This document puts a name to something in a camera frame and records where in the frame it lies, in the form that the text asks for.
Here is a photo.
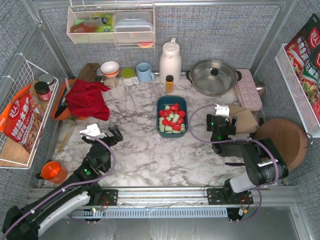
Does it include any orange tray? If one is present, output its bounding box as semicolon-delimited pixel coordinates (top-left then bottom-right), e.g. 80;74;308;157
51;79;86;121

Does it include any round wooden board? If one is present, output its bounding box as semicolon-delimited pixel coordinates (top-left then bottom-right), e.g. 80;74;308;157
254;118;308;171

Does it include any orange juice bottle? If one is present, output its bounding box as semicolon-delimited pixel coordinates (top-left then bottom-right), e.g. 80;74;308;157
165;75;174;92

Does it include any pink egg tray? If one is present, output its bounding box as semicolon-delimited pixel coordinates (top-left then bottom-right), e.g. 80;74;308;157
234;68;263;111

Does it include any white wire basket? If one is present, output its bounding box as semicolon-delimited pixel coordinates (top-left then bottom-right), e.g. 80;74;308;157
0;53;59;169

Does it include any green lidded cup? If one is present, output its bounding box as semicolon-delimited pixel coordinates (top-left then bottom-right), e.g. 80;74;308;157
120;68;139;87

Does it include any dark lid jar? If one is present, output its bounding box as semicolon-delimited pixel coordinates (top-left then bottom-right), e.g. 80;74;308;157
34;81;52;101

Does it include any red cloth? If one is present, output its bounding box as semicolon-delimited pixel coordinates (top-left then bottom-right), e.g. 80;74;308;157
65;79;110;121

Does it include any orange mug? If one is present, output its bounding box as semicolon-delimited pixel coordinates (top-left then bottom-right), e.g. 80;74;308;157
35;161;68;185

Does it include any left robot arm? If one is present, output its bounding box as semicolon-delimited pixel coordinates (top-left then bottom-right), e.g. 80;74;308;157
2;125;124;240

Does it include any steel pot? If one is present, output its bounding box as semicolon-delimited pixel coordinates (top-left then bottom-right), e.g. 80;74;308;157
185;59;242;97

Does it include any black knife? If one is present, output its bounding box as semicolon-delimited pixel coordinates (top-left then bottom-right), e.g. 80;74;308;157
54;105;67;119

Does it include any olive brown cloth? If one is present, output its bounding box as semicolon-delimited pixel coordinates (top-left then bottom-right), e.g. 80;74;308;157
77;63;100;83

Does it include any white orange bowl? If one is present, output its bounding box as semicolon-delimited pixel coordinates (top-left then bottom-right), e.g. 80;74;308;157
100;61;120;78

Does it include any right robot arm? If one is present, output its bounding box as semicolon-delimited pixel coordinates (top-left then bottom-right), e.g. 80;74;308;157
109;115;289;205

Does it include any red snack bag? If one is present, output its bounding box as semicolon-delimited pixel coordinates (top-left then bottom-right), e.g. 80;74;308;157
0;84;42;154

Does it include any teal storage basket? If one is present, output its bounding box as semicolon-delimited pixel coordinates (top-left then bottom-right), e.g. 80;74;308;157
156;95;189;138

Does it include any metal lid jar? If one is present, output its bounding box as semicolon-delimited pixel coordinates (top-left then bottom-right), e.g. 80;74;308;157
39;73;55;92

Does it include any white thermos jug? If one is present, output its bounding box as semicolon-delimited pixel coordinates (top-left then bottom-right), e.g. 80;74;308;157
159;38;182;85

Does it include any clear wall shelf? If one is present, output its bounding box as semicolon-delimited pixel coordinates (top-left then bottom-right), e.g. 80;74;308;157
66;3;156;48

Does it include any white mesh rack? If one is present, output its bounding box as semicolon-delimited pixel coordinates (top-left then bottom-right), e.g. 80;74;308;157
275;43;320;138

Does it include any brown cardboard sheet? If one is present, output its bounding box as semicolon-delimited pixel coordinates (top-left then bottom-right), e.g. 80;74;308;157
228;104;258;134

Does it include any blue mug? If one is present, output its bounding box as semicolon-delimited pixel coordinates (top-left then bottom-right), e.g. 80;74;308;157
136;62;155;83

